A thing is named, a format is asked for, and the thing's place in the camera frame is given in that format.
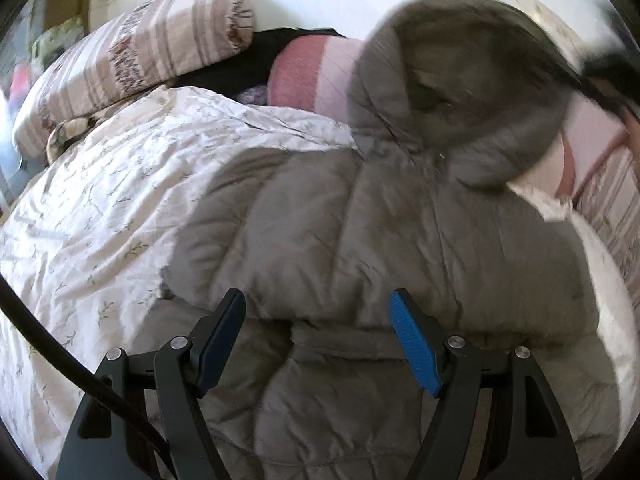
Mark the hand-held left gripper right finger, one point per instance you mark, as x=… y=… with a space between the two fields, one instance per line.
x=415 y=345

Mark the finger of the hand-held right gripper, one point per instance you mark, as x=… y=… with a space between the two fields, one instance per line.
x=607 y=67

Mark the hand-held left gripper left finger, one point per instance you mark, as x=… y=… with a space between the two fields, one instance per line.
x=220 y=345

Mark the olive quilted hooded jacket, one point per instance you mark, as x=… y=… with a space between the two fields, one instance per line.
x=380 y=220

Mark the striped floral back cushion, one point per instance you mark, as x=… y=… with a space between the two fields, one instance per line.
x=615 y=200

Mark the white floral bedsheet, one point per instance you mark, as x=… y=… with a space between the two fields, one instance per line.
x=100 y=220

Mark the purple cloth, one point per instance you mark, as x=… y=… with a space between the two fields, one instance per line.
x=252 y=95

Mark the small floral cloth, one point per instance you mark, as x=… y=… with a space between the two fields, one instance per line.
x=70 y=130

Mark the black cloth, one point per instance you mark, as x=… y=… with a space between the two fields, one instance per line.
x=240 y=65

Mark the striped floral bolster pillow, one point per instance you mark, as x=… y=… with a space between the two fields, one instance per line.
x=150 y=45

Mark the stained glass wooden door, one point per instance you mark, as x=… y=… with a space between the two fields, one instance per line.
x=15 y=85

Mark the green patterned bag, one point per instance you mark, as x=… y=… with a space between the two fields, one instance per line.
x=55 y=37

